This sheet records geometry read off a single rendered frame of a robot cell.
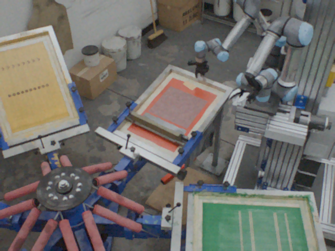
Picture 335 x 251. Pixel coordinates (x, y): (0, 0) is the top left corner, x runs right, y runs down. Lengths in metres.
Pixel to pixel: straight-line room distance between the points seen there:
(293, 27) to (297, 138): 0.76
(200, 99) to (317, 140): 0.91
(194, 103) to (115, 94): 2.01
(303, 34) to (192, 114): 1.01
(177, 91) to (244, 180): 1.08
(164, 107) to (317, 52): 1.14
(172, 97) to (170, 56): 2.46
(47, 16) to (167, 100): 1.91
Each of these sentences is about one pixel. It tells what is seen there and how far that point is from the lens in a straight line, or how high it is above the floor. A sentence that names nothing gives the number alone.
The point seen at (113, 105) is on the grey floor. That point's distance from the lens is 4.59.
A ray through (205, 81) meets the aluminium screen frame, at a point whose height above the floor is 1.15.
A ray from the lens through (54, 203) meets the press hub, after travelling 2.09.
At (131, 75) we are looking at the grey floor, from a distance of 5.03.
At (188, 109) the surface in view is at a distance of 2.84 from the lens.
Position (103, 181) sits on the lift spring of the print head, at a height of 1.21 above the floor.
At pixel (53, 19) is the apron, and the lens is 4.36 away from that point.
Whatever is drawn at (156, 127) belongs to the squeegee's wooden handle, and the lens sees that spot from 2.65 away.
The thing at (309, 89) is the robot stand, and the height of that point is 1.34.
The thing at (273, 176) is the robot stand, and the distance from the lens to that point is 3.41.
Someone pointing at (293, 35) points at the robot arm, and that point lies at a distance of 2.29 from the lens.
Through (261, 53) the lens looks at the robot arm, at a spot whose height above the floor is 1.72.
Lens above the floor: 2.94
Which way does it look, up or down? 44 degrees down
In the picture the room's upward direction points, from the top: straight up
